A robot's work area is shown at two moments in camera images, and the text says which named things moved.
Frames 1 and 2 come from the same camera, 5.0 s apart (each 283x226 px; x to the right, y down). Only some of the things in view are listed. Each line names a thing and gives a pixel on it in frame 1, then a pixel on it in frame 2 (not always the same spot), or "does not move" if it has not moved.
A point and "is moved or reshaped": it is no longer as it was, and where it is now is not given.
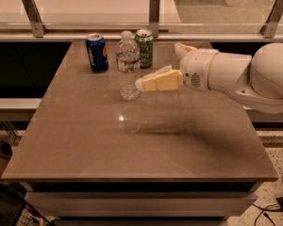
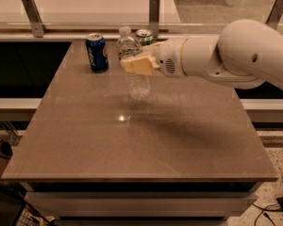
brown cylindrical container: [0, 157] does not move
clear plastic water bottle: [128, 63] is moved or reshaped
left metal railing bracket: [33, 13] does not move
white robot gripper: [196, 68] to [168, 57]
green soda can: [145, 40] does not move
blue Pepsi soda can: [97, 56] does not move
